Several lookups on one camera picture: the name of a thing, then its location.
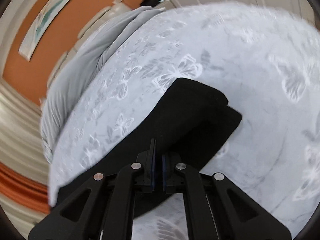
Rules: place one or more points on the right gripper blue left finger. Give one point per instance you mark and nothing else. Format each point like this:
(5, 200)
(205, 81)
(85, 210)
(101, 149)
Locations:
(102, 207)

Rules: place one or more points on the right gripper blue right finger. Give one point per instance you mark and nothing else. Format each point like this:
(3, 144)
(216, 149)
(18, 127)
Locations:
(215, 208)

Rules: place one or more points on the black pants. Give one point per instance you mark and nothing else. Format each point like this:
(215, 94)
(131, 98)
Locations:
(190, 123)

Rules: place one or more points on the orange curtain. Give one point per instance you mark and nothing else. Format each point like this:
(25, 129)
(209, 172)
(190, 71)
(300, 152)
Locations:
(23, 190)

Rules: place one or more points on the cream curtain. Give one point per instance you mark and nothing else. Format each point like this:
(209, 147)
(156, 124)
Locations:
(21, 151)

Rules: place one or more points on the grey duvet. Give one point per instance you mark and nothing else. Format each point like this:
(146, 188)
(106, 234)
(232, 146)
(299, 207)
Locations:
(78, 73)

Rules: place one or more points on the bed with butterfly sheet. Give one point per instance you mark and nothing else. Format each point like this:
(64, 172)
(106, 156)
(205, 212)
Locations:
(223, 87)

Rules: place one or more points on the cream padded headboard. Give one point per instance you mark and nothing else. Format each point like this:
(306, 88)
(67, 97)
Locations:
(103, 16)

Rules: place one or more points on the black item on nightstand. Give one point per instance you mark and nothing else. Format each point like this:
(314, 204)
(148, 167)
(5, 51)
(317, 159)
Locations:
(150, 3)

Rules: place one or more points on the framed wall painting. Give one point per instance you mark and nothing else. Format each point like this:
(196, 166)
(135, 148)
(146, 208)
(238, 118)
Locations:
(39, 26)

